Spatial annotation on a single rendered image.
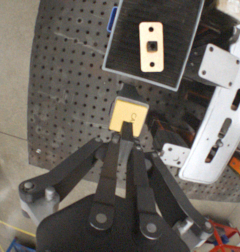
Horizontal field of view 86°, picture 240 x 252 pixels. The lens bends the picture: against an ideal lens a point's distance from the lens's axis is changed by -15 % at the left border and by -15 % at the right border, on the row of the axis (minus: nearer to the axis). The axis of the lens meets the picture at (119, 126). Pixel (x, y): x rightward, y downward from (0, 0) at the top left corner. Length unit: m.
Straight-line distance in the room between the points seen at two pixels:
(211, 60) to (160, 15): 0.15
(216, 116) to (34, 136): 0.91
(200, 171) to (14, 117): 1.87
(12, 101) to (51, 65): 1.19
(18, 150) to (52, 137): 1.28
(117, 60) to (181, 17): 0.14
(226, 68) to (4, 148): 2.32
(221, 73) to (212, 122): 0.20
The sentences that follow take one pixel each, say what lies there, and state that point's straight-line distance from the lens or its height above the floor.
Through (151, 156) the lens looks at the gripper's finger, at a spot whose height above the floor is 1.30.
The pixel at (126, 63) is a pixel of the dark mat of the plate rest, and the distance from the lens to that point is 0.27.
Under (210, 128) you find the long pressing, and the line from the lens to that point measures 0.54.
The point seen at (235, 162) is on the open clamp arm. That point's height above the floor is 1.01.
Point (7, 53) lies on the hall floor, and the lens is 1.94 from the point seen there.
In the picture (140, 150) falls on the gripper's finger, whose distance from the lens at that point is 0.16.
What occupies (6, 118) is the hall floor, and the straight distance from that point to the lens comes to 2.07.
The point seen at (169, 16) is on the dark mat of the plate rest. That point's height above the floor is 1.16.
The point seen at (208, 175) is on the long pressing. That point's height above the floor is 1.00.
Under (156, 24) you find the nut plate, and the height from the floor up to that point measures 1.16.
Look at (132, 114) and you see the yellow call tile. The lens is 0.28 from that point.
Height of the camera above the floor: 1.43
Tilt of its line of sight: 70 degrees down
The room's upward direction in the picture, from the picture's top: 171 degrees counter-clockwise
